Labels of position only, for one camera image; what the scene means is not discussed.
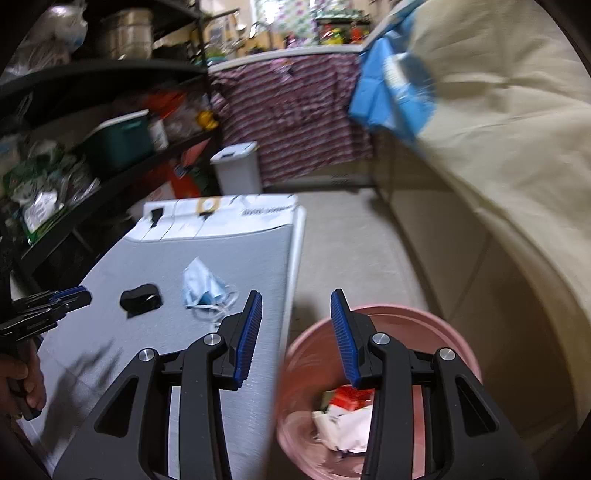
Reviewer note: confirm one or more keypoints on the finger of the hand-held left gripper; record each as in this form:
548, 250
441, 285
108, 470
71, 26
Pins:
60, 294
64, 305

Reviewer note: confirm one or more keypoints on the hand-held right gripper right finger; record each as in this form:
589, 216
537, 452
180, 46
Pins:
344, 341

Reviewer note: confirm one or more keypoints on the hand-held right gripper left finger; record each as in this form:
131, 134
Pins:
247, 341

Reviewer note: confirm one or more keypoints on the red and white carton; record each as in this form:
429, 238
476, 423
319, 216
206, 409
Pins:
351, 397

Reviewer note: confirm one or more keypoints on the pink plastic bucket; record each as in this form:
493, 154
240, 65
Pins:
415, 323

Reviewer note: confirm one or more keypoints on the white tissue paper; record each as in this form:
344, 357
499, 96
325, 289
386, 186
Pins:
341, 427

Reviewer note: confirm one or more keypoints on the person's left hand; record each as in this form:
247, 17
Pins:
30, 383

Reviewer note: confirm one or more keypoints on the blue face mask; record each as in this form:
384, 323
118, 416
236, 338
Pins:
203, 286

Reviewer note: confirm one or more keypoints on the small black object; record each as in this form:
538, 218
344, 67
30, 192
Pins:
141, 297

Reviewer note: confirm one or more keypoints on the green and white packet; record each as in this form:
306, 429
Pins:
37, 207

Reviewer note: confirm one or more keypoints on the white cardboard box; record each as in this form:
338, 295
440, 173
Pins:
231, 207

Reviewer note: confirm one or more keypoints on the green storage box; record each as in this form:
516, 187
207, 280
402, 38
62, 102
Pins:
122, 141

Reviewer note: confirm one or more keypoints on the white lidded bin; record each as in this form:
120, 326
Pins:
235, 168

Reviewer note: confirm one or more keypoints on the orange red package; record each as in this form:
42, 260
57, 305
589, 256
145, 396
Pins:
187, 175

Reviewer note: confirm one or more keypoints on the white jar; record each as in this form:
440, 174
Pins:
158, 133

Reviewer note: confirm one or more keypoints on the yellow toy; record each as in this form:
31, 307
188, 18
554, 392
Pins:
207, 120

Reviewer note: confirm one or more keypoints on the black shelf rack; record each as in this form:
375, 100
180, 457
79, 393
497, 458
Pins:
115, 74

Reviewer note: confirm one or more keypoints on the red plaid shirt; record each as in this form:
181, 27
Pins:
295, 115

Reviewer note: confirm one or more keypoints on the blue cloth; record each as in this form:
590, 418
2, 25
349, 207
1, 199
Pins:
392, 101

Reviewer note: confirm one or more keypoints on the clear plastic bag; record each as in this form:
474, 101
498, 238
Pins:
55, 37

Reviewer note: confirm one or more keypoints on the beige cloth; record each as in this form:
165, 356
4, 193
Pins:
508, 138

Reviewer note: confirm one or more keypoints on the metal pot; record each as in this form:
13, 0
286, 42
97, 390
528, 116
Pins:
127, 32

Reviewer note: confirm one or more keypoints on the colourful toys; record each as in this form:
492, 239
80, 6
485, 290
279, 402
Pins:
341, 32

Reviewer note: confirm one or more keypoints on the patterned curtain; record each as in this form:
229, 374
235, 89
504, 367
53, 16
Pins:
300, 11

